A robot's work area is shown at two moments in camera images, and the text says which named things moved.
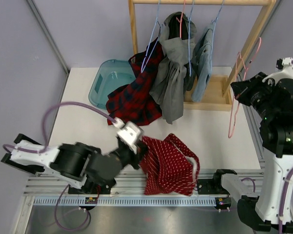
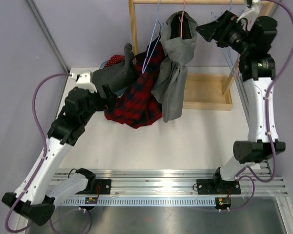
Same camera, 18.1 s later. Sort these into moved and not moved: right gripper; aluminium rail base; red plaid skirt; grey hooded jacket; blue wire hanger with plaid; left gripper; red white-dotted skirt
Moved: red white-dotted skirt; right gripper; left gripper
Not moved: red plaid skirt; aluminium rail base; blue wire hanger with plaid; grey hooded jacket
